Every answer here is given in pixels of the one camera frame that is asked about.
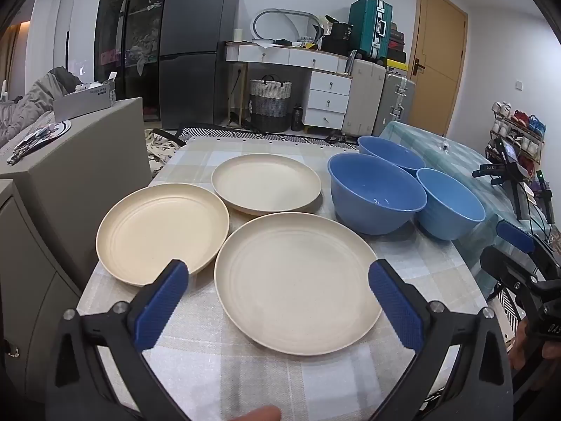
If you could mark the person's right hand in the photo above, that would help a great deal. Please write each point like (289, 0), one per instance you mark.
(523, 351)

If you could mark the silver suitcase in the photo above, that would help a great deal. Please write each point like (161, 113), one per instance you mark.
(394, 101)

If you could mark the beige suitcase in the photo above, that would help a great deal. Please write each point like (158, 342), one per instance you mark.
(363, 96)

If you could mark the beige plaid tablecloth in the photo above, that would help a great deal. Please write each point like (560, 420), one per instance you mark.
(197, 158)

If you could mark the shoe rack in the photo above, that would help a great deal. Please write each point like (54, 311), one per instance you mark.
(517, 118)

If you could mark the grey cabinet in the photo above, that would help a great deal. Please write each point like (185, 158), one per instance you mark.
(65, 184)

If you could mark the dark water bottle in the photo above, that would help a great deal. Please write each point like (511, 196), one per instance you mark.
(297, 118)

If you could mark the beige round plate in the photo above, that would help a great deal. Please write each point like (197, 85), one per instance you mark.
(263, 182)
(157, 228)
(298, 280)

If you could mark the teal suitcase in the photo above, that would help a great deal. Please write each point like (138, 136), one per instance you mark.
(363, 30)

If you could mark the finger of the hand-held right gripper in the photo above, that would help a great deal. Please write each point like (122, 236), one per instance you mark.
(508, 267)
(515, 236)

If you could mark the black bag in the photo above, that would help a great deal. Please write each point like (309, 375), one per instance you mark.
(335, 39)

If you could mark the dark grey refrigerator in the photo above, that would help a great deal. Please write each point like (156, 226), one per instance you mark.
(193, 30)

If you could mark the white paper roll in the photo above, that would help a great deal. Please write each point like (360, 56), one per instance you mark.
(238, 36)

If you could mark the round patterned tray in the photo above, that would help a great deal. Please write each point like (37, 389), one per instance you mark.
(52, 129)

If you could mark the oval mirror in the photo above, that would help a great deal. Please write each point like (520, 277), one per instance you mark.
(274, 26)

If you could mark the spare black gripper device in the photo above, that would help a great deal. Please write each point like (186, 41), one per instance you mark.
(510, 175)

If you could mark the grey cardboard box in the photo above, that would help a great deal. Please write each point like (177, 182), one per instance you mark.
(83, 101)

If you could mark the blue bowl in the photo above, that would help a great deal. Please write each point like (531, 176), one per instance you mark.
(394, 153)
(372, 215)
(447, 215)

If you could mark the wooden door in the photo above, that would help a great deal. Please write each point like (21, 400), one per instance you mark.
(438, 30)

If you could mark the small clear plastic object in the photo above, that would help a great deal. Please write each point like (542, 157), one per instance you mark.
(443, 147)

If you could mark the white desk with drawers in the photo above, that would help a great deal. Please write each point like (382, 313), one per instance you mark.
(328, 92)

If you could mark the woven laundry basket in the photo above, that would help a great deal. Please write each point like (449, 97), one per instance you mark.
(269, 105)

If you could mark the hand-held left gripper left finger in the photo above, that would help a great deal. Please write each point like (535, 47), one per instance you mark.
(162, 302)

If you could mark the grey jacket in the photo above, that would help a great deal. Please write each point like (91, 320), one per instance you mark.
(35, 96)

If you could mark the black white chevron rug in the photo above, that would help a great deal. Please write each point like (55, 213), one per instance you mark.
(219, 132)

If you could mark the glass door cabinet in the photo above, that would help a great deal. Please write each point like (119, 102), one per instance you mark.
(131, 30)

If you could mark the person's left hand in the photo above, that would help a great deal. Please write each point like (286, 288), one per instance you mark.
(256, 414)

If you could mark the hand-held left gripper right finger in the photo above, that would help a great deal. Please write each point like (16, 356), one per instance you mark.
(396, 307)

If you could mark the beige curtain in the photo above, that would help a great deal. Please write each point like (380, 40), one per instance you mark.
(11, 61)

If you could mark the stack of dark boxes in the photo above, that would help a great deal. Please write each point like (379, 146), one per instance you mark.
(396, 46)

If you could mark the patterned tote bag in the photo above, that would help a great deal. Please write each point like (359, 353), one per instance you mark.
(162, 149)

